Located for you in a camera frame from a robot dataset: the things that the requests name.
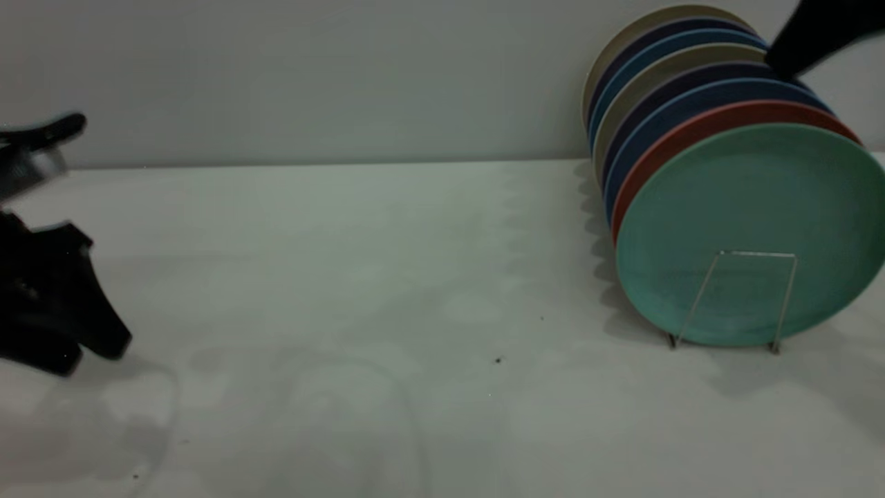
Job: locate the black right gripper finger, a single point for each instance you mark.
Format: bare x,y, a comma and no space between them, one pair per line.
823,31

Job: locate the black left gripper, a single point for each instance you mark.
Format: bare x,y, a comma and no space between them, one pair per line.
21,277

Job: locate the green round plate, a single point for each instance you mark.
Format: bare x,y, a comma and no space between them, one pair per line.
753,207

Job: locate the dark navy round plate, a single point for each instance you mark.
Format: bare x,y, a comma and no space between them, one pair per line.
664,37

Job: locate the beige round plate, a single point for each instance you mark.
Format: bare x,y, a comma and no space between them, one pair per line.
664,77
664,19

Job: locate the blue round plate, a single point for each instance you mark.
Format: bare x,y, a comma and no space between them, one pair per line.
664,124
664,55

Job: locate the dark purple round plate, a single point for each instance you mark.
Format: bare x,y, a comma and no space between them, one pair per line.
664,100

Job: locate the pink round plate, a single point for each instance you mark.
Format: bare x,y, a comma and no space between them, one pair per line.
664,149

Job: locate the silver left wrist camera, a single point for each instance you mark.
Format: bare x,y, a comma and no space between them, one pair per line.
28,173

